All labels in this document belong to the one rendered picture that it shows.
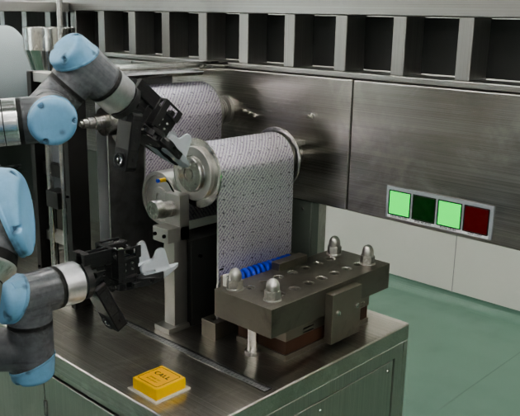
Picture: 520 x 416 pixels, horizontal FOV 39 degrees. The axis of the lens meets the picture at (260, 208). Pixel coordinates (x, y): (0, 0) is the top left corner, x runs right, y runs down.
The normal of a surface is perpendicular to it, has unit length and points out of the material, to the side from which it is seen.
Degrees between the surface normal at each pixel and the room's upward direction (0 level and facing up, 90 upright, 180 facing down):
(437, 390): 0
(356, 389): 90
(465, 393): 0
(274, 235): 90
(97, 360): 0
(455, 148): 90
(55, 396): 90
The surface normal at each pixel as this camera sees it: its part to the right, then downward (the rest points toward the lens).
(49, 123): 0.32, 0.25
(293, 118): -0.69, 0.17
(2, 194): 0.11, -0.36
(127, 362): 0.02, -0.97
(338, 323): 0.73, 0.18
